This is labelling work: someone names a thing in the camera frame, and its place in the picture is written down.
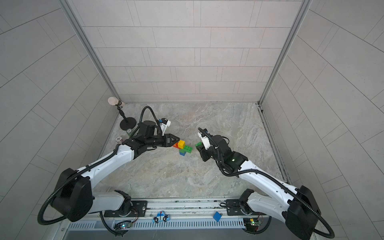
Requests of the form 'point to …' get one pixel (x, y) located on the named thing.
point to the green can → (129, 131)
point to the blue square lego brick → (182, 153)
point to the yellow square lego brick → (181, 144)
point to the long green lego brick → (186, 149)
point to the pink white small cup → (118, 139)
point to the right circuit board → (252, 224)
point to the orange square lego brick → (176, 145)
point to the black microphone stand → (128, 123)
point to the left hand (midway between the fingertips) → (180, 139)
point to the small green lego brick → (199, 144)
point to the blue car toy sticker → (161, 216)
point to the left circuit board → (122, 225)
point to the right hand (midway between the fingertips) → (199, 146)
